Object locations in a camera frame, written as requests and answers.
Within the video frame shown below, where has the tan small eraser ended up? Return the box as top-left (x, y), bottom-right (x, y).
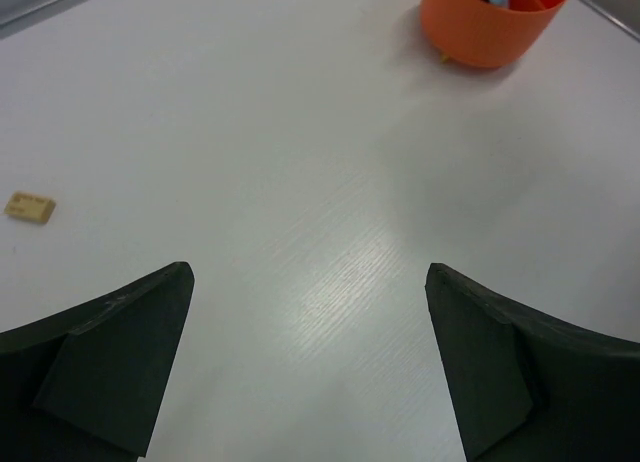
top-left (4, 191), bottom-right (56, 225)

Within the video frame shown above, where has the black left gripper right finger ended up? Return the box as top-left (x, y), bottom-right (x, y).
top-left (425, 263), bottom-right (639, 461)

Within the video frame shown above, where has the orange round divided container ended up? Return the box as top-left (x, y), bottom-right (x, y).
top-left (419, 0), bottom-right (567, 69)

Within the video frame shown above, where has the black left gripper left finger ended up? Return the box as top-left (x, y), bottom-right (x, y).
top-left (1, 262), bottom-right (194, 461)

